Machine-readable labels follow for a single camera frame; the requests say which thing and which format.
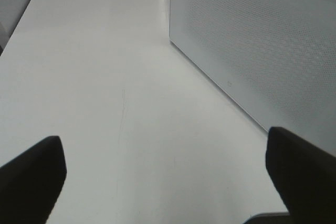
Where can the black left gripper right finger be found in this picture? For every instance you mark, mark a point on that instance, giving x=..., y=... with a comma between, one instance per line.
x=303, y=175

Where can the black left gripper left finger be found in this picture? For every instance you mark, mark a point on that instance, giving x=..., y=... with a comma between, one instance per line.
x=32, y=182

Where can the white microwave oven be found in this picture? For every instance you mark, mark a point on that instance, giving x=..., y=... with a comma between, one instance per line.
x=252, y=51

